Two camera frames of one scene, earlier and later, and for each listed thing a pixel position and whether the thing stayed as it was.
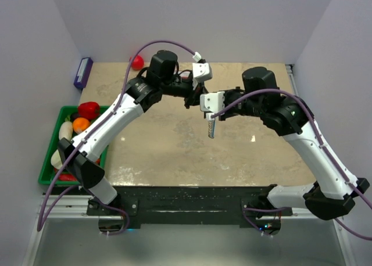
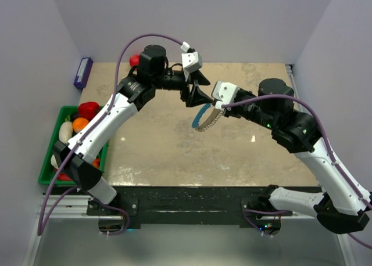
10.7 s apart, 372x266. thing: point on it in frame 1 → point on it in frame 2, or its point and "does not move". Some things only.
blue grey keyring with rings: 211,128 → 206,117
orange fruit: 80,124 does not move
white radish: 65,130 does not move
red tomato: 138,63 does not move
